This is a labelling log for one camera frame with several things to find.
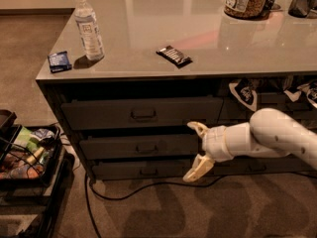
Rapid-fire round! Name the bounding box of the black power cable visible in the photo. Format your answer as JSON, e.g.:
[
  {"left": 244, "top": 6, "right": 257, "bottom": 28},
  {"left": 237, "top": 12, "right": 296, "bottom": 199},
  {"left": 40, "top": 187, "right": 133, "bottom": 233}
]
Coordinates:
[{"left": 83, "top": 172, "right": 317, "bottom": 238}]

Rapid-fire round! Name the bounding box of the grey drawer cabinet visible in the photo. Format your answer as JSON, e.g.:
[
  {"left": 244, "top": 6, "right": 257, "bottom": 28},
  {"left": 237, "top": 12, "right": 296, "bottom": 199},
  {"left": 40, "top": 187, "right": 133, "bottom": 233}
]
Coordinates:
[{"left": 37, "top": 0, "right": 317, "bottom": 179}]

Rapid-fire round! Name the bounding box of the clear plastic water bottle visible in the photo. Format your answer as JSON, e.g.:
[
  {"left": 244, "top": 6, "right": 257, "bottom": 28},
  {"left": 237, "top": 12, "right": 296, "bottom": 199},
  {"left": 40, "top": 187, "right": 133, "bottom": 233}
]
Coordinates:
[{"left": 74, "top": 0, "right": 105, "bottom": 61}]

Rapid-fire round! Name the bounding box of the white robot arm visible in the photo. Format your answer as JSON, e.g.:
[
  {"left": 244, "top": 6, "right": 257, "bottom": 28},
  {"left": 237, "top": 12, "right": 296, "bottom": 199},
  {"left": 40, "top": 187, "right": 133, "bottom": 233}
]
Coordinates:
[{"left": 183, "top": 108, "right": 317, "bottom": 182}]

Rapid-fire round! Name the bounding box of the black wire rack cart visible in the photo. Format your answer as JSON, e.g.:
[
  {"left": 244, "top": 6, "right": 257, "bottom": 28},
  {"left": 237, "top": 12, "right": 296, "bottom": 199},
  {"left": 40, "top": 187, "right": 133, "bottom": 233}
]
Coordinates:
[{"left": 0, "top": 109, "right": 75, "bottom": 238}]

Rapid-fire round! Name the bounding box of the green snack bag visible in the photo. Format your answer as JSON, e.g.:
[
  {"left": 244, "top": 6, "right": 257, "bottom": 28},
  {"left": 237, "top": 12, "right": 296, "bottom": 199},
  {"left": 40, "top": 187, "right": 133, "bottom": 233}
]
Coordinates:
[{"left": 13, "top": 127, "right": 55, "bottom": 154}]

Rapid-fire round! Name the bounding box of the large jar of nuts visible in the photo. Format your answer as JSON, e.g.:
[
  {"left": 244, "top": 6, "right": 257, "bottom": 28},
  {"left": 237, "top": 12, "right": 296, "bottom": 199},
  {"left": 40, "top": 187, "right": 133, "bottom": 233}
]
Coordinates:
[{"left": 224, "top": 0, "right": 265, "bottom": 19}]

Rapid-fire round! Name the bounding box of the dark glass pitcher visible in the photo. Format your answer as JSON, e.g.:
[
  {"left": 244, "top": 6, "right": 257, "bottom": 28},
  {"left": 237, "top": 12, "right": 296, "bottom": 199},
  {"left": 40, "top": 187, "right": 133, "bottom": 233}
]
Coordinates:
[{"left": 288, "top": 0, "right": 315, "bottom": 18}]

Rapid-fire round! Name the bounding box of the black and white chip bag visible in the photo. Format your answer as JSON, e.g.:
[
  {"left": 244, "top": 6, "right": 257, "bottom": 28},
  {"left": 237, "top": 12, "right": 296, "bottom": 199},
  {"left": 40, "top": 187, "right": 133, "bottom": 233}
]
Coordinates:
[{"left": 229, "top": 78, "right": 258, "bottom": 111}]

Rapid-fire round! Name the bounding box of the dark chocolate bar wrapper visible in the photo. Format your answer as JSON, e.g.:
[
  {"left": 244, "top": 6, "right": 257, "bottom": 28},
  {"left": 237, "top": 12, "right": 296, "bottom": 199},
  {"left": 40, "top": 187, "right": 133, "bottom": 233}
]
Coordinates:
[{"left": 157, "top": 46, "right": 192, "bottom": 67}]

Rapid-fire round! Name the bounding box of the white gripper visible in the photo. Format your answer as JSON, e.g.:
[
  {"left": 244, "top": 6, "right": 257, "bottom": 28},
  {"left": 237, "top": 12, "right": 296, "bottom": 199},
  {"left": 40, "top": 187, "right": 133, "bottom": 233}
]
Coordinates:
[{"left": 183, "top": 121, "right": 234, "bottom": 182}]

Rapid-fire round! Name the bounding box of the blue snack packet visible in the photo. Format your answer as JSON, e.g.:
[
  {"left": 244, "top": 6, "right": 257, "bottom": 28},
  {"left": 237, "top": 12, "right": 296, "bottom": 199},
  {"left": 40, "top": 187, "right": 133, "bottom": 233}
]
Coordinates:
[{"left": 48, "top": 51, "right": 72, "bottom": 73}]

